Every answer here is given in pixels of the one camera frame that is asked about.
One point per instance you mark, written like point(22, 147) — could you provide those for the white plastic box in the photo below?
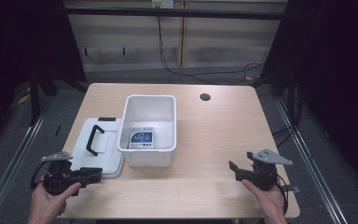
point(150, 113)

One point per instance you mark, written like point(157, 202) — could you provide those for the black horizontal metal bar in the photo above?
point(167, 13)

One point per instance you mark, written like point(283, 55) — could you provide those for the yellow floor tape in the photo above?
point(24, 99)

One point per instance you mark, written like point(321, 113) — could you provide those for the person's right hand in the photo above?
point(270, 203)

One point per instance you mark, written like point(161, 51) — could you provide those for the black curtain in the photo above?
point(335, 77)
point(21, 40)

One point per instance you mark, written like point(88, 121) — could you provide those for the small black floor piece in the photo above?
point(57, 130)

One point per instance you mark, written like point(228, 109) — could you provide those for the black metal stand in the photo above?
point(34, 99)

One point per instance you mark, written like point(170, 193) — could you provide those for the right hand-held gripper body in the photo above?
point(265, 174)

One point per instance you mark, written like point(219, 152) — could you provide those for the metal floor rail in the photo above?
point(310, 168)
point(15, 158)

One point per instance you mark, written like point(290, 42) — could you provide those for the blue and white packet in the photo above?
point(141, 139)

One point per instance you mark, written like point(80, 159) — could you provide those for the person's left hand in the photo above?
point(46, 205)

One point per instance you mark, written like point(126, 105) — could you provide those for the white wall socket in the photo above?
point(163, 3)

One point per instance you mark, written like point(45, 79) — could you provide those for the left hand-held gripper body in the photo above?
point(60, 182)

